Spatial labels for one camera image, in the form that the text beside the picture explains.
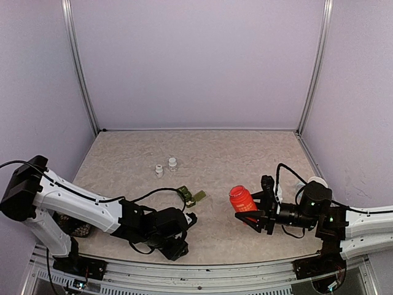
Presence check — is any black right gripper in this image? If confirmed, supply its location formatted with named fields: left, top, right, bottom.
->
left=236, top=191, right=319, bottom=235

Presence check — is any red cylindrical can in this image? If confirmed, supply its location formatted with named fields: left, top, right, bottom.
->
left=228, top=185, right=258, bottom=213

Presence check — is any green pill organizer box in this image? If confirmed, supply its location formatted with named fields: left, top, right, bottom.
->
left=177, top=186, right=207, bottom=208

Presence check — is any small white pill bottle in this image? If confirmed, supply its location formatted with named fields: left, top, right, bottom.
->
left=168, top=157, right=177, bottom=171

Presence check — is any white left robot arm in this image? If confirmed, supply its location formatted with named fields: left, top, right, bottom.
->
left=1, top=155, right=197, bottom=273

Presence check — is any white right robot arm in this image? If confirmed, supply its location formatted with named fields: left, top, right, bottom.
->
left=235, top=175, right=392, bottom=273

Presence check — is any light blue mug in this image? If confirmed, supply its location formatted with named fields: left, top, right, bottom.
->
left=308, top=176, right=328, bottom=187

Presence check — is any black square tray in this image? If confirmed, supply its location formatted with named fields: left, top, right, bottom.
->
left=53, top=214, right=92, bottom=238

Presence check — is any front aluminium rail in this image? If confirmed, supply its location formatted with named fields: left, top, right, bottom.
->
left=26, top=248, right=377, bottom=294

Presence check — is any right aluminium frame post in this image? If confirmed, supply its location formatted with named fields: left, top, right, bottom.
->
left=297, top=0, right=333, bottom=137

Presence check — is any aluminium frame post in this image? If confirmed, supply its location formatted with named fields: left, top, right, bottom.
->
left=297, top=0, right=333, bottom=137
left=61, top=0, right=100, bottom=136

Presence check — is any left aluminium frame post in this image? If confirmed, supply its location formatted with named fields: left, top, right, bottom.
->
left=61, top=0, right=100, bottom=136

